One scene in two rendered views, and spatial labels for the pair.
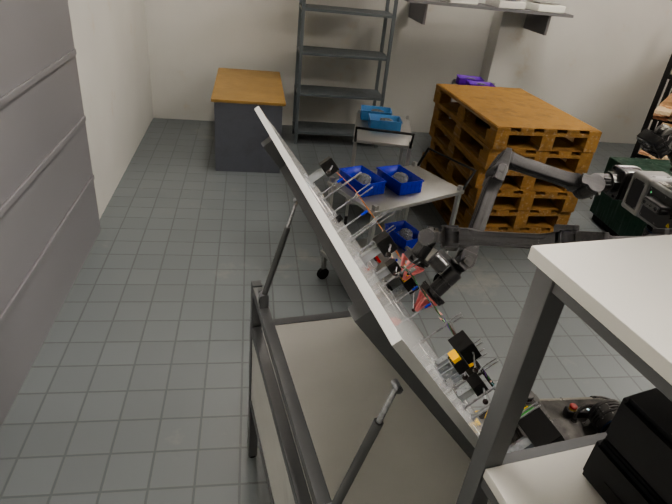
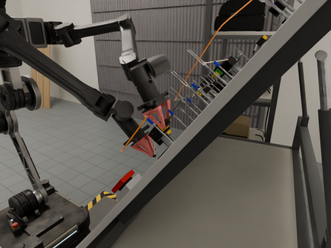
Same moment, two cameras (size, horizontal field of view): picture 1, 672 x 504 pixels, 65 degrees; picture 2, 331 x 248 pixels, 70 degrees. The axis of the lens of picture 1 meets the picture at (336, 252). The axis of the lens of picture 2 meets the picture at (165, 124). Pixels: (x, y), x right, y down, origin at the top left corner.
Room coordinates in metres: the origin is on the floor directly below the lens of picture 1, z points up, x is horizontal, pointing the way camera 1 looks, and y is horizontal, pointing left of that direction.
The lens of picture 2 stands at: (2.08, 0.27, 1.45)
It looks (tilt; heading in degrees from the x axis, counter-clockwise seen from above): 21 degrees down; 226
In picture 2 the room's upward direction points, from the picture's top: straight up
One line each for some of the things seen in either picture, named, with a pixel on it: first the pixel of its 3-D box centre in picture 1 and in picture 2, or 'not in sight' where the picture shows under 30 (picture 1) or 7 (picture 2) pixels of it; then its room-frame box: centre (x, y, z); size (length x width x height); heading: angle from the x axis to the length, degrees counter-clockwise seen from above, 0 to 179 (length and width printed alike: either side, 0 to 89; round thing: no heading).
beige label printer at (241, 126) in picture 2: not in sight; (229, 129); (0.54, -0.61, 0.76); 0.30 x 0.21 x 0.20; 114
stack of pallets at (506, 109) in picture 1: (496, 160); not in sight; (4.83, -1.41, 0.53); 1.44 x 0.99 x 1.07; 12
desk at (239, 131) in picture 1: (248, 117); not in sight; (5.81, 1.14, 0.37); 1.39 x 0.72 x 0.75; 11
